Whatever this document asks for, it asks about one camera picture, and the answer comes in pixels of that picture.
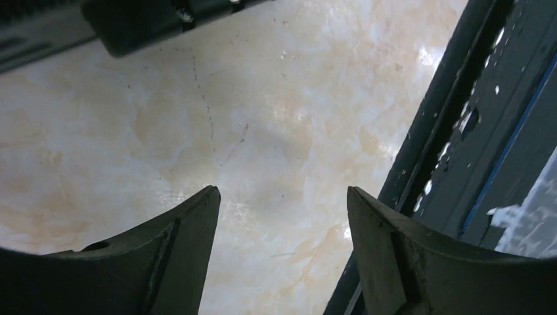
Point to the black suitcase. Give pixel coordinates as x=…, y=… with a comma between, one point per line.
x=32, y=30

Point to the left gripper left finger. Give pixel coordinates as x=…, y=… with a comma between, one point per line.
x=157, y=267

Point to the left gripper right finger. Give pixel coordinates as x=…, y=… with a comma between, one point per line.
x=408, y=268

